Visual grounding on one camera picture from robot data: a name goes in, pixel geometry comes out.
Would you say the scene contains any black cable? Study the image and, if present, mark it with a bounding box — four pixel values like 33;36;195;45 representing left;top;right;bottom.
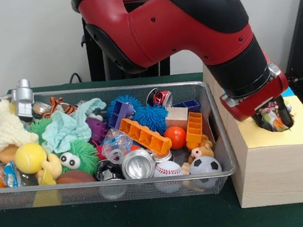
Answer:
68;72;82;84

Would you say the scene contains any small polka-dot cloth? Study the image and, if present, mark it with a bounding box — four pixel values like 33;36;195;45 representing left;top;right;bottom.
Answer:
257;101;287;134

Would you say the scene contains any green spiky toy with eyes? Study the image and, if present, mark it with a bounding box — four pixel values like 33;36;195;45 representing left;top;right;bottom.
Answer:
57;137;102;181

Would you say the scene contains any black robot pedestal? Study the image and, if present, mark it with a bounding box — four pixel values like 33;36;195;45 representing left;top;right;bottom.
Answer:
70;0;180;85

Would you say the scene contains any baseball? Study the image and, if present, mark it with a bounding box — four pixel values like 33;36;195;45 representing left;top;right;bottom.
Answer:
152;159;185;195

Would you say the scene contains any silver toy robot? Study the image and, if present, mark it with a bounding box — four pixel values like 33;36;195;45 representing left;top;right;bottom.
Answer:
9;78;37;119

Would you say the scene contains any soccer ball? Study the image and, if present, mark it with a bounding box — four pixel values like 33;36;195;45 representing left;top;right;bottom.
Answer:
188;154;224;191

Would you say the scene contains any long orange toy brick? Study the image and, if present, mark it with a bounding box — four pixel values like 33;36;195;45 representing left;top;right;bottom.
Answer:
118;113;174;160

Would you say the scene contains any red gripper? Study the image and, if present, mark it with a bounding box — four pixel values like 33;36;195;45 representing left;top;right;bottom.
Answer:
217;71;295;136

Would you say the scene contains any shallow wire mesh bin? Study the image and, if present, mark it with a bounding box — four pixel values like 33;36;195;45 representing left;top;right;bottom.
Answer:
0;71;241;218

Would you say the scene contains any short orange toy brick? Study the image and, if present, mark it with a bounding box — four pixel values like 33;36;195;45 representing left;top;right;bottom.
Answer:
183;111;206;150

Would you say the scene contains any yellow ball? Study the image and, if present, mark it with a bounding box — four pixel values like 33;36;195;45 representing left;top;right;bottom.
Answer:
13;141;49;176

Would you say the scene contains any mint green cloth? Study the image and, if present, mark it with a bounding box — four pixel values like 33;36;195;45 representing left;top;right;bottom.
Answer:
38;97;112;155

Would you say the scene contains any cream knitted cloth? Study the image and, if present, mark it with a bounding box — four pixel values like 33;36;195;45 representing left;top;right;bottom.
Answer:
0;96;42;166

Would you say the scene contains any wooden box with three holes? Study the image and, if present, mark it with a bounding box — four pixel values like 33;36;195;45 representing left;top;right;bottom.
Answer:
201;49;303;212

